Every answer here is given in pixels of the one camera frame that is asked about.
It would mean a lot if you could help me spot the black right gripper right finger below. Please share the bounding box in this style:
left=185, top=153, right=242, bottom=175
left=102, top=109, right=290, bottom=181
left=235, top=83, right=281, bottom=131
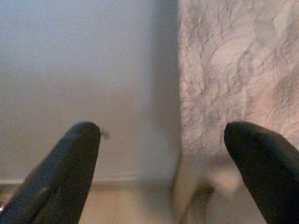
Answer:
left=223, top=121, right=299, bottom=224

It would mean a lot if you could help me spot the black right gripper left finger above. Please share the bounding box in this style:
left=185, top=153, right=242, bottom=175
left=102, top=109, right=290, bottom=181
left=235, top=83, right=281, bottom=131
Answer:
left=0, top=121, right=101, bottom=224

